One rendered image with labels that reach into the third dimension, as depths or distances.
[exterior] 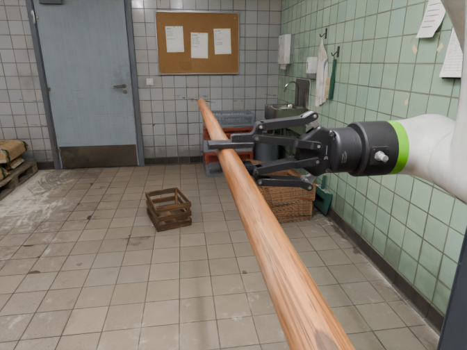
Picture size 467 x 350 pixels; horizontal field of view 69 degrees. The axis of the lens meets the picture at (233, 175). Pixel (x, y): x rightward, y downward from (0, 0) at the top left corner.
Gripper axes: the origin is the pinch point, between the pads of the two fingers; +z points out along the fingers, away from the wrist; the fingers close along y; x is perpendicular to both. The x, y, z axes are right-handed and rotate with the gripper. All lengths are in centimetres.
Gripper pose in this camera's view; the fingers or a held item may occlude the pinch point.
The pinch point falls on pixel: (229, 155)
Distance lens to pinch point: 53.9
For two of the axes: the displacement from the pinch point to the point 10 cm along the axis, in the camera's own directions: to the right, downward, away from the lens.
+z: -9.9, 0.5, -1.4
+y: 0.1, 9.5, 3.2
